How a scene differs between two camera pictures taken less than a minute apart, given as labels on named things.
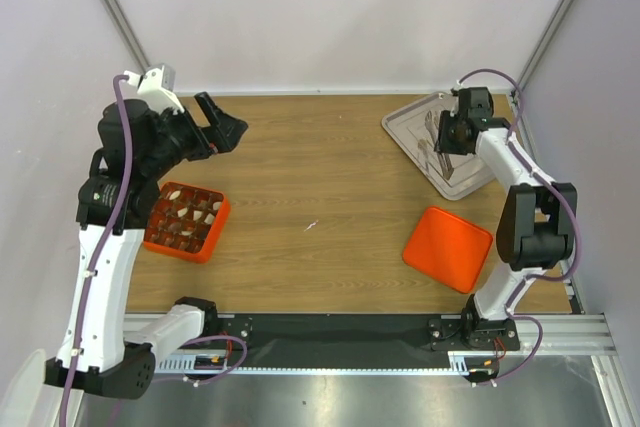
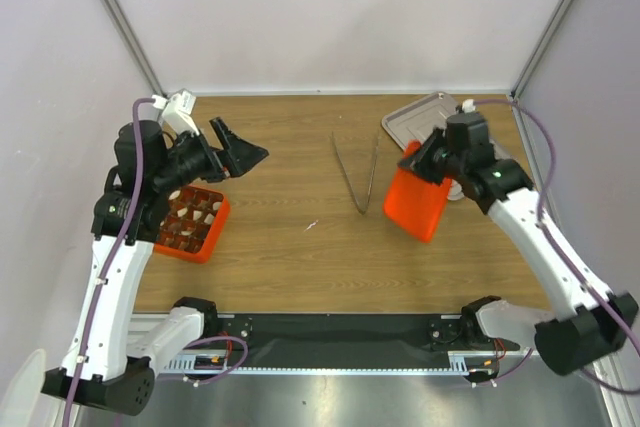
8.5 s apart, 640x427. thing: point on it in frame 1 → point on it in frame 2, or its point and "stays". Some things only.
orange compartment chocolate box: x=186 y=221 stays
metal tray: x=414 y=127 stays
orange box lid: x=448 y=249 → x=415 y=203
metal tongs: x=432 y=119 → x=363 y=211
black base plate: x=367 y=333 stays
